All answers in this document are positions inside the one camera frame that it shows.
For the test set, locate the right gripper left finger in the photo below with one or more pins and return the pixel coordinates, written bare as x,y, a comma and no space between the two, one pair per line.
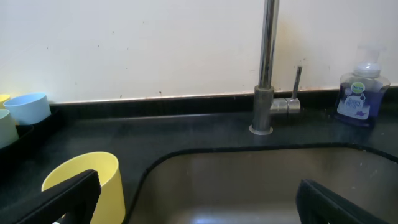
70,196

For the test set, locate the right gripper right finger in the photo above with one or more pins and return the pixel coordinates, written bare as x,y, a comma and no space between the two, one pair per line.
323,205

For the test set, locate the yellow cup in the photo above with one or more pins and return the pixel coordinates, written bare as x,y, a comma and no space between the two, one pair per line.
109,186
3,99

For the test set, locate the green cup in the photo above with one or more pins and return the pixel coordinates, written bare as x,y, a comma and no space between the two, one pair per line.
7,130

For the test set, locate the steel sink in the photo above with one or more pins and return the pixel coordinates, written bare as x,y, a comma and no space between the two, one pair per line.
233,180

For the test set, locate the blue cup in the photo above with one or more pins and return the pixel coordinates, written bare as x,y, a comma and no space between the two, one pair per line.
29,109

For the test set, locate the blue soap bottle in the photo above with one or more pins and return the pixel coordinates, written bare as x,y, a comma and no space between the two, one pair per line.
360,99

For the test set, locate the steel tap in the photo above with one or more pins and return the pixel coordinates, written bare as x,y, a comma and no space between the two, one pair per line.
267,46

